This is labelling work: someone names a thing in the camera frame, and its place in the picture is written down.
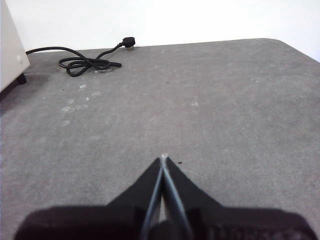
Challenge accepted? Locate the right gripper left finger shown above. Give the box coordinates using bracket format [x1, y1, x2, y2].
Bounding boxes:
[13, 156, 165, 240]

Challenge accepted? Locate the cream Toshiba toaster oven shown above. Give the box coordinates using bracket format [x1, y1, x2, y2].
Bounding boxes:
[0, 0, 32, 101]

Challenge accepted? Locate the black power cable with plug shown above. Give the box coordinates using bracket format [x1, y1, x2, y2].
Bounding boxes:
[25, 36, 137, 78]

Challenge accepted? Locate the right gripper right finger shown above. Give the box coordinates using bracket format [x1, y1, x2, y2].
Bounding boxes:
[162, 156, 319, 240]

